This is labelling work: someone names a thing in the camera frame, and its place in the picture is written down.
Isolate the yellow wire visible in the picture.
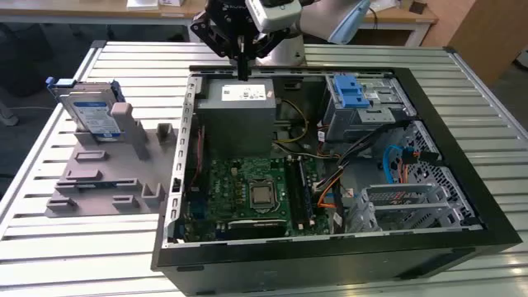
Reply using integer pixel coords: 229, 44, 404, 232
272, 98, 311, 145

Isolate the grey parts rack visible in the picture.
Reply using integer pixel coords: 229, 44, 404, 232
43, 103, 183, 219

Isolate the orange wire bundle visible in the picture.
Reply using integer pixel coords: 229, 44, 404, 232
316, 179, 345, 211

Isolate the blue plastic drive latch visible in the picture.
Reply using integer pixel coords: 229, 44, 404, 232
333, 75, 369, 109

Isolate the grey power supply unit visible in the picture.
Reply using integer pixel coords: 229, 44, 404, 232
193, 77, 277, 160

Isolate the silver CPU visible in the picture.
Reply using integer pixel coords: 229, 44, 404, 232
252, 187, 273, 205

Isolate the metal optical drive cage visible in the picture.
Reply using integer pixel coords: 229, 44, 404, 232
321, 73, 417, 144

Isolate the hard disk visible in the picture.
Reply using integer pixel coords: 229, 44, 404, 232
44, 77, 127, 144

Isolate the orange black power wire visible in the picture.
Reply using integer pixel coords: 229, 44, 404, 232
395, 148, 443, 188

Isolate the wooden desk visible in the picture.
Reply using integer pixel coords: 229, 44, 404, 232
0, 0, 439, 43

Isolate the black RAM slot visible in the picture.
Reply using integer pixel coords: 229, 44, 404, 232
291, 156, 311, 230
287, 156, 307, 230

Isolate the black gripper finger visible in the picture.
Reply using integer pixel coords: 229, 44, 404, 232
189, 11, 245, 82
243, 28, 291, 82

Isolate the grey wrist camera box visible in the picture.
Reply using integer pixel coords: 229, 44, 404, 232
244, 0, 304, 34

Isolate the metal disk bay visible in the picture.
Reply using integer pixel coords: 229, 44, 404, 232
355, 182, 472, 233

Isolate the grey furniture foot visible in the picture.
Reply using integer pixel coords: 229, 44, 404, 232
0, 98, 20, 127

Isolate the blue data wire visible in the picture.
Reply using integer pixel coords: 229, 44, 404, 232
381, 144, 409, 186

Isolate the black graphics card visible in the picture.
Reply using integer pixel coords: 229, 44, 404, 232
225, 217, 289, 239

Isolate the black PC case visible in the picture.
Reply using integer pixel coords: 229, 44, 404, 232
148, 64, 524, 296

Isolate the CPU socket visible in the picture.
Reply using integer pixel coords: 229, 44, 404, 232
245, 178, 279, 215

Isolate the green motherboard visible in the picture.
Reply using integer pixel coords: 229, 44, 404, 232
183, 156, 331, 242

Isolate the black cable bundle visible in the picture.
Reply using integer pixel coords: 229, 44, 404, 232
325, 121, 416, 192

